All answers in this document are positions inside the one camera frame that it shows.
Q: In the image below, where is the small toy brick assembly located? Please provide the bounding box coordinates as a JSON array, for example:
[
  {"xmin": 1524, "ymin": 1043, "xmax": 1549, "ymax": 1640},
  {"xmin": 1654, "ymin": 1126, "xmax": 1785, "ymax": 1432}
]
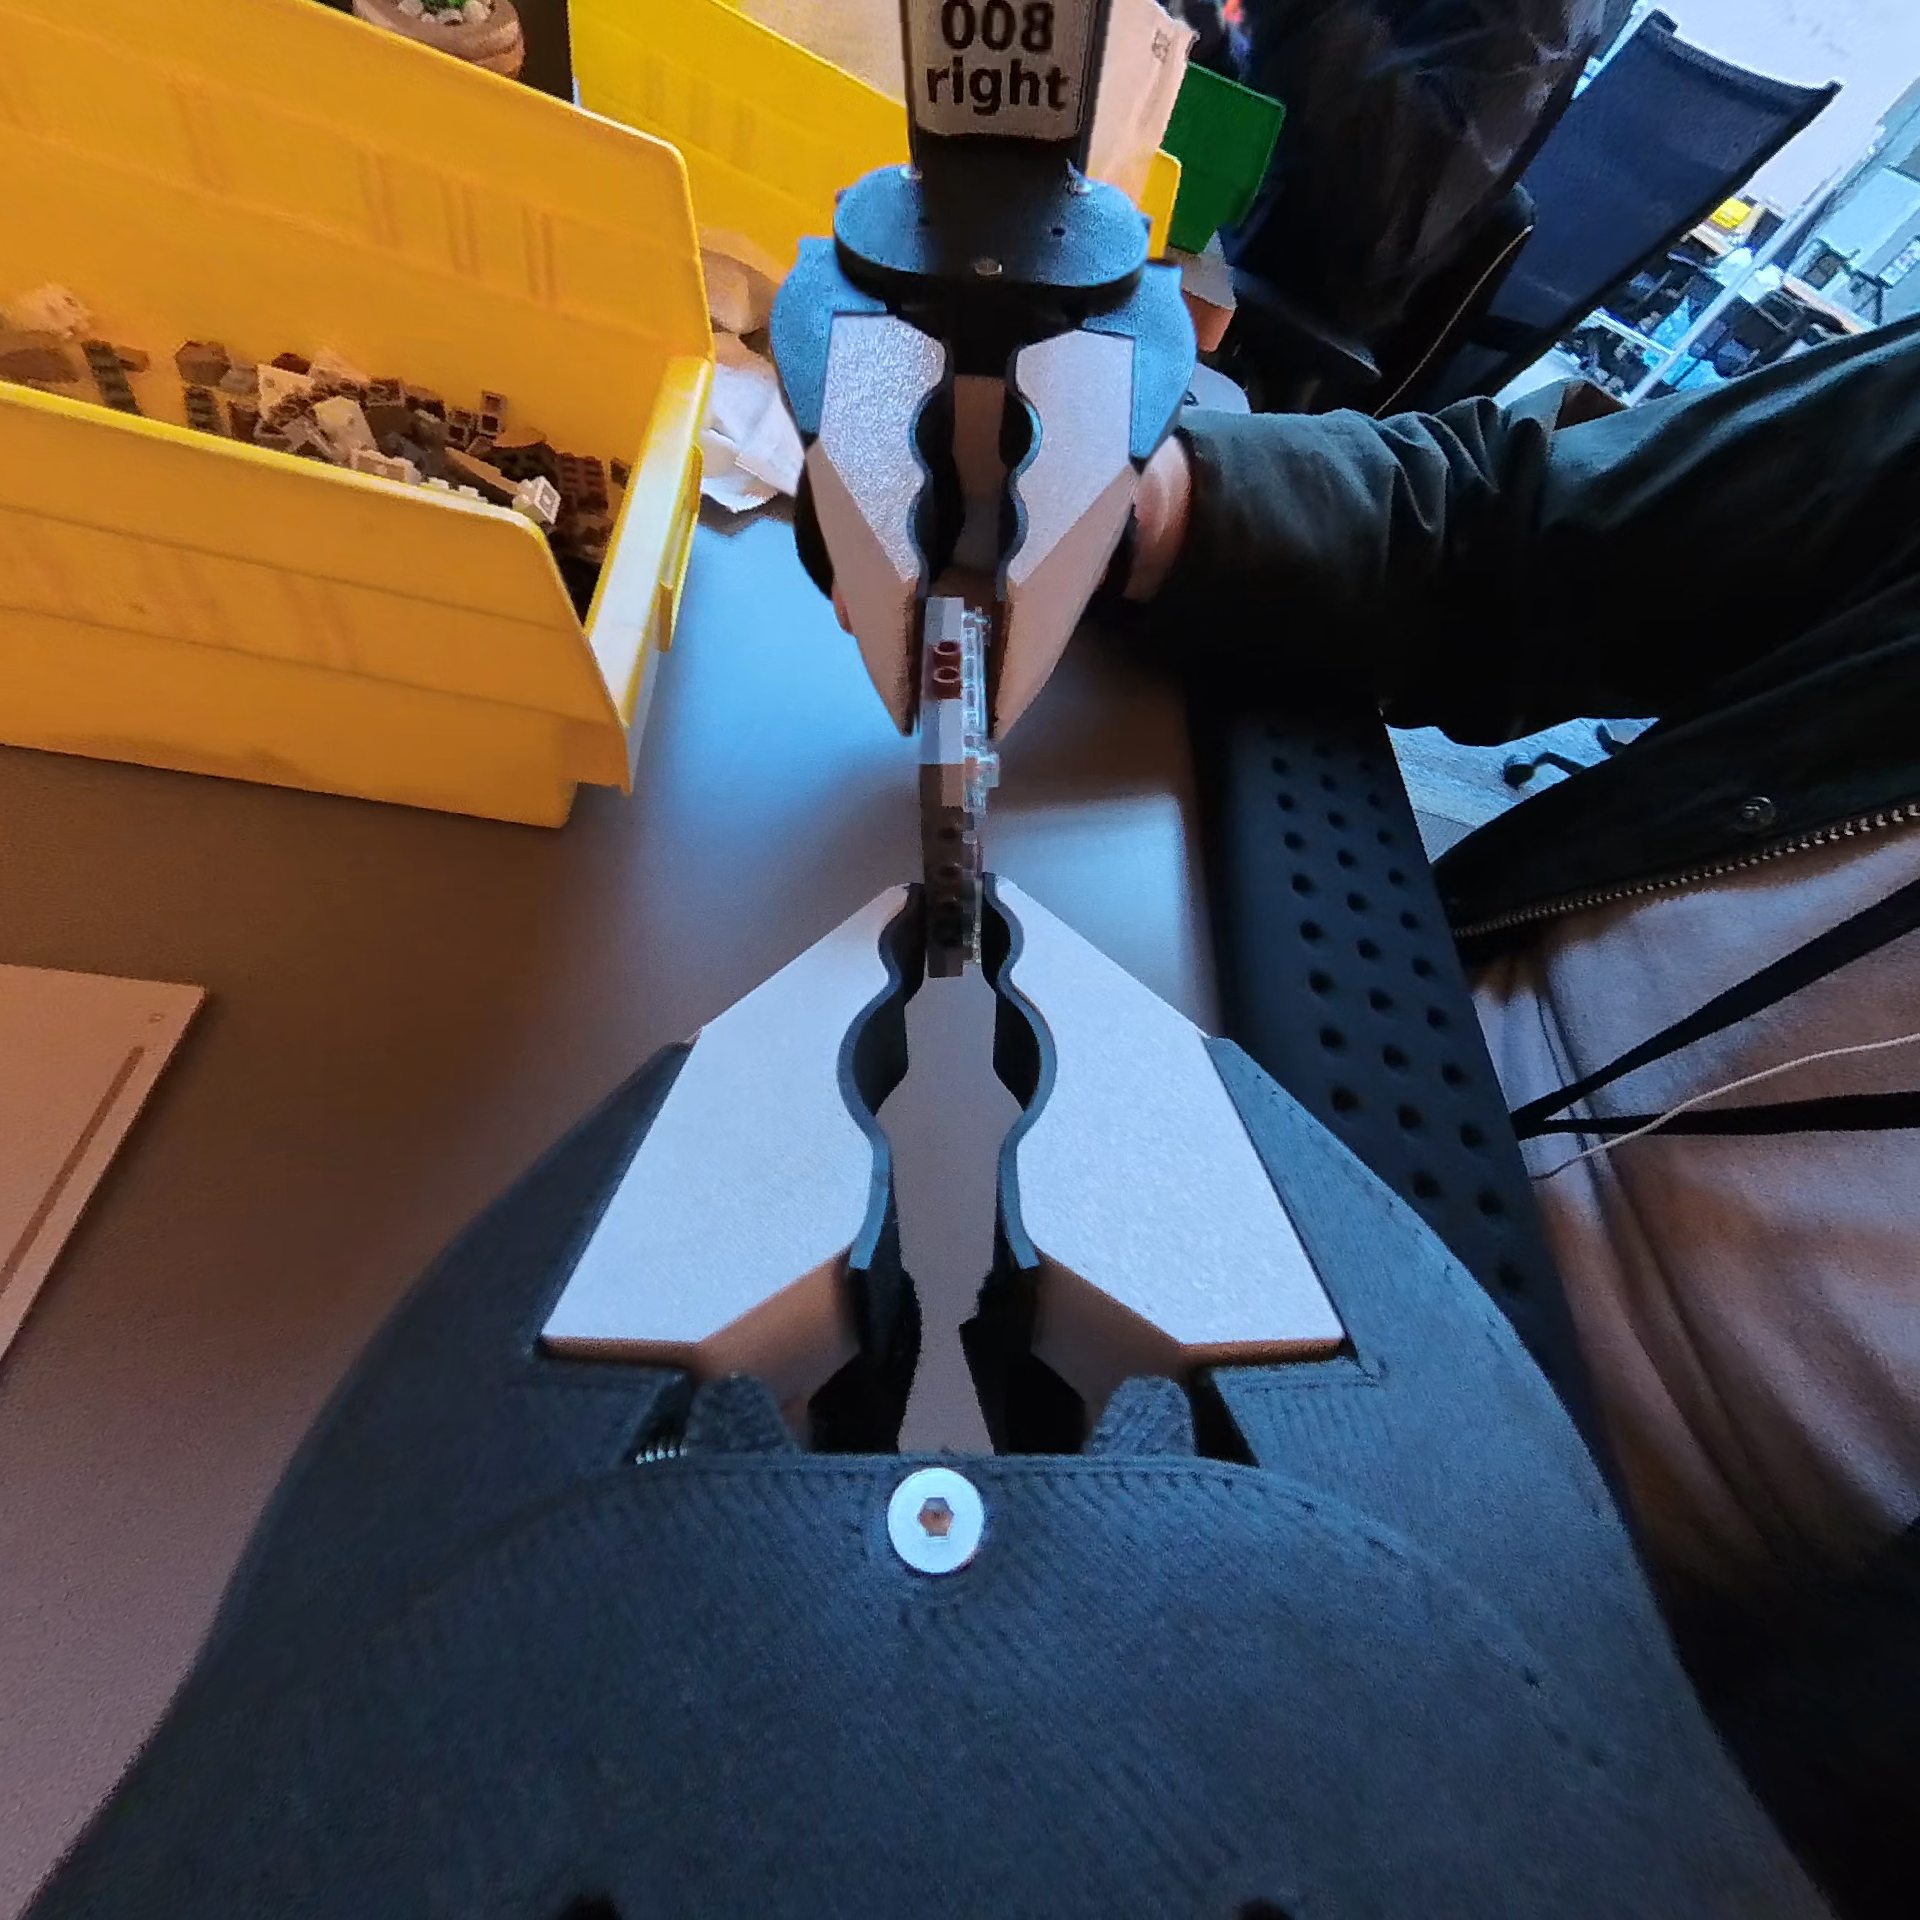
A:
[{"xmin": 912, "ymin": 592, "xmax": 1003, "ymax": 985}]

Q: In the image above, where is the green box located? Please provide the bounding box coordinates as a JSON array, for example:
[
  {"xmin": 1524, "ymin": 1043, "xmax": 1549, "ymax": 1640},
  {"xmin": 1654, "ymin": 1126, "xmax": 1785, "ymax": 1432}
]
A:
[{"xmin": 1161, "ymin": 60, "xmax": 1290, "ymax": 253}]

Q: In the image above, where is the brown cardboard sheet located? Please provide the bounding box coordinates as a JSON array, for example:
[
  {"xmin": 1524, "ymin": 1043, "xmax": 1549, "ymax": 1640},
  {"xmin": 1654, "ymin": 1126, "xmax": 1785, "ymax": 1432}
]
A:
[{"xmin": 0, "ymin": 965, "xmax": 208, "ymax": 1365}]

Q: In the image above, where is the person's right hand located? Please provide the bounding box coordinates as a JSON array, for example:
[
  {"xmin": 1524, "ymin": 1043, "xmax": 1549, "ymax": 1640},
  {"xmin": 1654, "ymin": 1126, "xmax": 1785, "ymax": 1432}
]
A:
[{"xmin": 1112, "ymin": 428, "xmax": 1198, "ymax": 604}]

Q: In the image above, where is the dark hanging cloth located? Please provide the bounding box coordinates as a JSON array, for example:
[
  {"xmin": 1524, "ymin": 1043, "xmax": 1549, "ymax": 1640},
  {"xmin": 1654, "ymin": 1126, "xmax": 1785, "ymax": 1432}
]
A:
[{"xmin": 1224, "ymin": 0, "xmax": 1637, "ymax": 409}]

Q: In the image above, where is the cardboard box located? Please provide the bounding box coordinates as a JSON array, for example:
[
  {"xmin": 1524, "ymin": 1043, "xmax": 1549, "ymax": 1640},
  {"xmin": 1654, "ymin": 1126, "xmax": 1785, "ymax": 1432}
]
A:
[{"xmin": 1080, "ymin": 0, "xmax": 1205, "ymax": 185}]

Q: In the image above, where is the pile of toy bricks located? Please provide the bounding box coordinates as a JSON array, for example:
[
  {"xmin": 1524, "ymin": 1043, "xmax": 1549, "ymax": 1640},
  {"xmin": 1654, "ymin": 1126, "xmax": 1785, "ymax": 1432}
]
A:
[{"xmin": 0, "ymin": 282, "xmax": 636, "ymax": 601}]

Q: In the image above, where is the storage shelving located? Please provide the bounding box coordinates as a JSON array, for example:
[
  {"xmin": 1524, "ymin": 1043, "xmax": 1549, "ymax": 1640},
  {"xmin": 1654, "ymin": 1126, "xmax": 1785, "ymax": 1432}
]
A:
[{"xmin": 1560, "ymin": 90, "xmax": 1920, "ymax": 396}]

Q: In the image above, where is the grey desk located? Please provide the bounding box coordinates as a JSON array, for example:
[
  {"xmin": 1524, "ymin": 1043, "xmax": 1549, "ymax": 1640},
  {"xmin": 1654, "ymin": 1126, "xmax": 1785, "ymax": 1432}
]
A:
[{"xmin": 0, "ymin": 374, "xmax": 1442, "ymax": 1920}]

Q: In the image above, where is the black lanyard strap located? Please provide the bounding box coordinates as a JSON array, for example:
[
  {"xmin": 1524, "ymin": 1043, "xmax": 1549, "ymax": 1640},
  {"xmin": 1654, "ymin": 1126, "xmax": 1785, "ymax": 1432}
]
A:
[{"xmin": 1510, "ymin": 878, "xmax": 1920, "ymax": 1145}]

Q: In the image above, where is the person's right forearm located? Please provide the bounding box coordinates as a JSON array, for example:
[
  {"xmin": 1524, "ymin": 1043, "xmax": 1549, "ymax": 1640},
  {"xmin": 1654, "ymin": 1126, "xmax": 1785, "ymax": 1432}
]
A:
[{"xmin": 1171, "ymin": 312, "xmax": 1920, "ymax": 753}]

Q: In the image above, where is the black studded baseplate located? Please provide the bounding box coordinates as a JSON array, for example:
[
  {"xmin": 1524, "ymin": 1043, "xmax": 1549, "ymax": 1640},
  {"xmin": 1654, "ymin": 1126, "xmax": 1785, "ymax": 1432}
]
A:
[{"xmin": 1190, "ymin": 701, "xmax": 1593, "ymax": 1382}]

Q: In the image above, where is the yellow storage bin with bricks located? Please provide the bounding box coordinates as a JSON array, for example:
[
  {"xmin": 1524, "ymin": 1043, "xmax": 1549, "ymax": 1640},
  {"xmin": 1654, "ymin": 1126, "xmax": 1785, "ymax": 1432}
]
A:
[{"xmin": 0, "ymin": 0, "xmax": 720, "ymax": 832}]

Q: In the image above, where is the black office chair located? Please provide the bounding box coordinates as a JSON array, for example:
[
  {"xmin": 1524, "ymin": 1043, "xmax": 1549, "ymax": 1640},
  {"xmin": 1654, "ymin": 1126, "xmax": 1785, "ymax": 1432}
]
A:
[{"xmin": 1485, "ymin": 11, "xmax": 1844, "ymax": 377}]

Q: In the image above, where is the white crumpled plastic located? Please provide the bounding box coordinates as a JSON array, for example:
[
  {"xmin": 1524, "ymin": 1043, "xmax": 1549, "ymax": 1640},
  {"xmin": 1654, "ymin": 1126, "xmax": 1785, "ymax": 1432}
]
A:
[{"xmin": 701, "ymin": 248, "xmax": 808, "ymax": 521}]

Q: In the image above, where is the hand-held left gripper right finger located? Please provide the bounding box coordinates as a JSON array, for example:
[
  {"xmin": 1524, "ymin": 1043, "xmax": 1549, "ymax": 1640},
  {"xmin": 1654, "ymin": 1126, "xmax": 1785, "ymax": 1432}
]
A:
[{"xmin": 963, "ymin": 878, "xmax": 1347, "ymax": 1450}]

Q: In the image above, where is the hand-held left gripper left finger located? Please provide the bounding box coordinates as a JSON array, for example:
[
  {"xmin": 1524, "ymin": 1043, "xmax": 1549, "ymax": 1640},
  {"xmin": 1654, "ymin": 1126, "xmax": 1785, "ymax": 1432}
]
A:
[{"xmin": 538, "ymin": 883, "xmax": 924, "ymax": 1450}]

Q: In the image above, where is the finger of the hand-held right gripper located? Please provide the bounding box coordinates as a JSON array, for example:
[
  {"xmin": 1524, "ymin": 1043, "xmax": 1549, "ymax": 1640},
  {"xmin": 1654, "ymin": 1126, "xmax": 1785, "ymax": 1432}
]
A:
[
  {"xmin": 808, "ymin": 312, "xmax": 957, "ymax": 741},
  {"xmin": 988, "ymin": 337, "xmax": 1145, "ymax": 741}
]

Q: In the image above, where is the thin white cord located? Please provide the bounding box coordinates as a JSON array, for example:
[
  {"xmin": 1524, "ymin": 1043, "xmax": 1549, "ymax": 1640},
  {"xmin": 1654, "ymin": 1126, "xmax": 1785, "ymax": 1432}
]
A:
[{"xmin": 1530, "ymin": 1048, "xmax": 1920, "ymax": 1186}]

